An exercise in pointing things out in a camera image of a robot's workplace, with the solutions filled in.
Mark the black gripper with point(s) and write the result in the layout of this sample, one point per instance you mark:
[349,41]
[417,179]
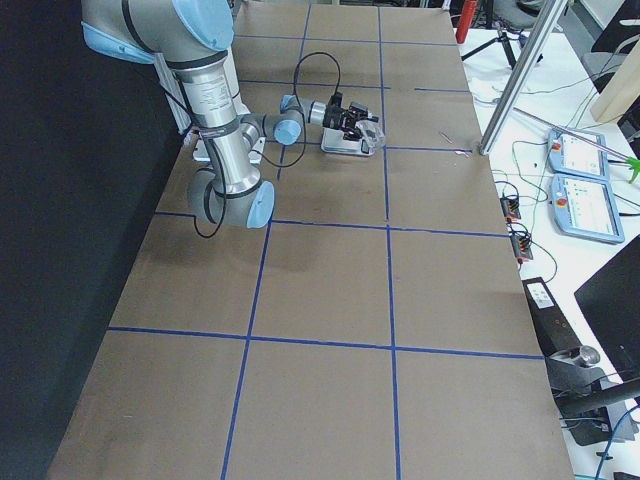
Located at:
[332,119]

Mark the glass sauce dispenser bottle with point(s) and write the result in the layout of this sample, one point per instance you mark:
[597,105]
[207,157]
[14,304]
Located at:
[373,137]

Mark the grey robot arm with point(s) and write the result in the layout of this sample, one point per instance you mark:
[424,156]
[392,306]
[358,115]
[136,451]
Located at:
[195,38]

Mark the white digital kitchen scale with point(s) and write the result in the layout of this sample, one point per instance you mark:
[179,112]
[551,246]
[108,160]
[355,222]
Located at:
[333,141]

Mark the red cylinder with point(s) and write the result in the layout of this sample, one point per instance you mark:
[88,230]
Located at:
[465,20]

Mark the upper orange connector block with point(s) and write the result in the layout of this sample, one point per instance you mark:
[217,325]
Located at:
[510,209]

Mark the orange connector block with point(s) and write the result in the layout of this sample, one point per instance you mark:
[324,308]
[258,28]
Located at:
[510,209]
[521,245]

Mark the lower orange connector block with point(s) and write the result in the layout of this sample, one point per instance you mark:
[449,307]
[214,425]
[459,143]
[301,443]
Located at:
[521,245]

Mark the upper blue teach pendant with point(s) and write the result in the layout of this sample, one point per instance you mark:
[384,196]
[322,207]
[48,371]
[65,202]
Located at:
[569,155]

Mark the blue teach pendant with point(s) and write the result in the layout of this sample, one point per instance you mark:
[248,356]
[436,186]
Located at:
[569,155]
[585,208]

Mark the lower blue teach pendant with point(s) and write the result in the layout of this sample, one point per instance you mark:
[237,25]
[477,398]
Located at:
[585,208]

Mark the wooden board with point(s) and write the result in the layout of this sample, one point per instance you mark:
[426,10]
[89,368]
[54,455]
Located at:
[621,91]

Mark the black box with label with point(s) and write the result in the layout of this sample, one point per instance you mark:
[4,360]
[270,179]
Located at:
[553,330]

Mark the black computer monitor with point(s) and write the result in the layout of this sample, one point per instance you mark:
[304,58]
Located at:
[609,302]

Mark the aluminium frame post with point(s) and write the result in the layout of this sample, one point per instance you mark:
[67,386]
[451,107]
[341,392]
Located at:
[545,23]

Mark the metal rod green handle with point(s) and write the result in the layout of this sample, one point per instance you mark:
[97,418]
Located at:
[631,162]

